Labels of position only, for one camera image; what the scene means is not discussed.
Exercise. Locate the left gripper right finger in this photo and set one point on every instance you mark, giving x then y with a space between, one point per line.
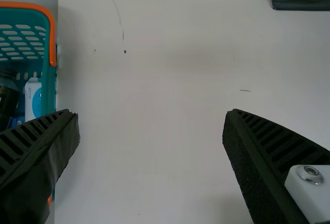
260 157

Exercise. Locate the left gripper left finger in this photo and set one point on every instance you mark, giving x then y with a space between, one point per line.
31 162

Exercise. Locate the teal shopping basket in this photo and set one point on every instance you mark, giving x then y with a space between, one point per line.
25 18

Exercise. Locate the small blue box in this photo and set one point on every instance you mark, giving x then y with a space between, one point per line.
16 122

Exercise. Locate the white and blue packet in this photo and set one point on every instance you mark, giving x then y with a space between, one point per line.
33 97

